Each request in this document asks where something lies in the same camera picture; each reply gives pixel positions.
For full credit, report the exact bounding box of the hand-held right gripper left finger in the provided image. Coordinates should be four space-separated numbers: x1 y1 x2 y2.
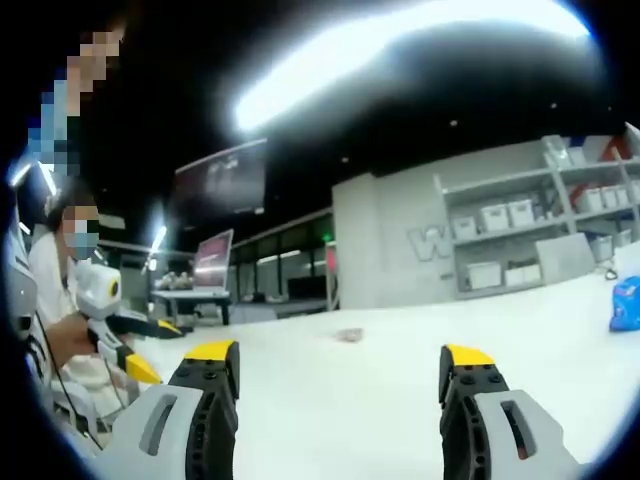
94 339 241 480

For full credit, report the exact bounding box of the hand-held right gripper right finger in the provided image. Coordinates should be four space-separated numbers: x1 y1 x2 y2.
438 343 596 480

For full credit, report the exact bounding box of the white bag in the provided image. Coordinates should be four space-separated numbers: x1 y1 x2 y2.
612 244 640 281

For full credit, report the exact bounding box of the person's left hand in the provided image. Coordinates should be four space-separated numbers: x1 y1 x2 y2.
47 318 102 362

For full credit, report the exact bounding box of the dark side table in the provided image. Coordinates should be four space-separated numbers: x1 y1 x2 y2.
149 288 234 327

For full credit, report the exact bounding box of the pile of small items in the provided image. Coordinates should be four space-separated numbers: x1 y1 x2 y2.
157 272 195 293

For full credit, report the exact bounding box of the person's striped clothing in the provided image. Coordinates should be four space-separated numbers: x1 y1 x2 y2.
2 209 56 401

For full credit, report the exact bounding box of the ceiling strip light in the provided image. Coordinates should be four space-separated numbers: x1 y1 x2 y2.
147 224 168 256

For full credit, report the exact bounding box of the hanging dark screen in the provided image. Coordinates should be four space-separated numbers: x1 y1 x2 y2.
173 138 269 217

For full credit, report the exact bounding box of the blue printed packet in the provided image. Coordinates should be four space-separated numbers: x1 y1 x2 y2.
607 275 640 334

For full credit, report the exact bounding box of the grey leaning panel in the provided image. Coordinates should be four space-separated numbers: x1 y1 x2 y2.
534 232 597 285

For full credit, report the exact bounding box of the row of white storage boxes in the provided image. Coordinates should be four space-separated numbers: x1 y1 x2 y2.
449 135 640 291

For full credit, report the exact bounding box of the grey shelf unit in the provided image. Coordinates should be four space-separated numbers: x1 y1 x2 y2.
432 133 640 302

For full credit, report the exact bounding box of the long ceiling light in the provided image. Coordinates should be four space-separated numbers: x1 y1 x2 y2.
232 8 592 134

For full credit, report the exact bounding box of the black cable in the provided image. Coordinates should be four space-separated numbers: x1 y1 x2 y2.
34 314 109 449

